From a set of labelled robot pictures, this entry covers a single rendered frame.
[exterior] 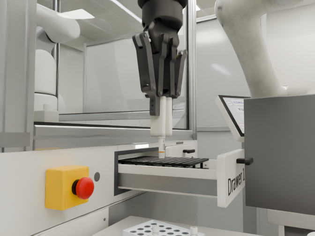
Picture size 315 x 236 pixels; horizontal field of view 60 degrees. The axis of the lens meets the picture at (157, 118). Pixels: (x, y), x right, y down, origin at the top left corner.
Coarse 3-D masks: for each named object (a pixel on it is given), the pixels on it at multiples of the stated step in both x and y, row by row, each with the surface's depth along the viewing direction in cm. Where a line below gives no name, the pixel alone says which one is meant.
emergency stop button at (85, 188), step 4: (80, 180) 49; (84, 180) 49; (88, 180) 50; (80, 184) 48; (84, 184) 49; (88, 184) 49; (92, 184) 51; (76, 188) 48; (80, 188) 48; (84, 188) 49; (88, 188) 49; (92, 188) 50; (76, 192) 48; (80, 192) 48; (84, 192) 49; (88, 192) 49; (92, 192) 51; (80, 196) 48; (84, 196) 49; (88, 196) 50
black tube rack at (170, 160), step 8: (120, 160) 77; (128, 160) 77; (136, 160) 77; (144, 160) 77; (152, 160) 77; (160, 160) 77; (168, 160) 77; (176, 160) 77; (184, 160) 77; (192, 160) 77; (192, 168) 75; (200, 168) 82; (208, 168) 82
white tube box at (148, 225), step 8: (144, 224) 54; (152, 224) 55; (160, 224) 54; (168, 224) 53; (128, 232) 49; (136, 232) 50; (144, 232) 50; (160, 232) 50; (168, 232) 50; (176, 232) 50; (184, 232) 50
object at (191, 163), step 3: (198, 159) 79; (201, 159) 80; (204, 159) 79; (207, 159) 81; (189, 162) 71; (192, 162) 71; (195, 162) 71; (198, 162) 73; (201, 162) 76; (183, 165) 67; (186, 165) 67; (189, 165) 67; (192, 165) 69
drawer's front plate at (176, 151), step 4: (188, 144) 119; (192, 144) 120; (168, 148) 97; (172, 148) 100; (176, 148) 103; (180, 148) 107; (184, 148) 111; (188, 148) 115; (192, 148) 120; (168, 152) 97; (172, 152) 100; (176, 152) 103; (180, 152) 107; (168, 156) 97; (172, 156) 100; (176, 156) 103; (180, 156) 107; (184, 156) 111; (188, 156) 115
